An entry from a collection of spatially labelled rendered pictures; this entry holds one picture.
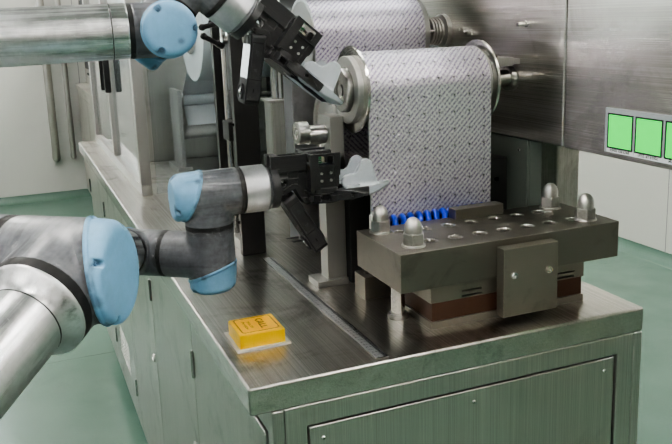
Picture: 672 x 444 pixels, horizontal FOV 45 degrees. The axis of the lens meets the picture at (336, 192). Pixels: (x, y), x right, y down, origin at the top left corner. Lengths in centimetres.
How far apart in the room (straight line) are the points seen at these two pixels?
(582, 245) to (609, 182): 363
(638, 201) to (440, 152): 347
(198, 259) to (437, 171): 44
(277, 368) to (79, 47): 51
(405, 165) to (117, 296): 64
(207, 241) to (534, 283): 51
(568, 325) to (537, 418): 15
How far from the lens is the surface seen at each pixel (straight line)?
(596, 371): 138
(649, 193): 476
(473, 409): 127
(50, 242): 89
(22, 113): 681
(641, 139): 128
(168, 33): 110
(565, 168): 174
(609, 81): 134
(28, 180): 688
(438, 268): 122
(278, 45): 129
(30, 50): 112
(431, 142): 140
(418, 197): 140
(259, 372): 114
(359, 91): 134
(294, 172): 129
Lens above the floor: 138
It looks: 12 degrees down
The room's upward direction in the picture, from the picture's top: 2 degrees counter-clockwise
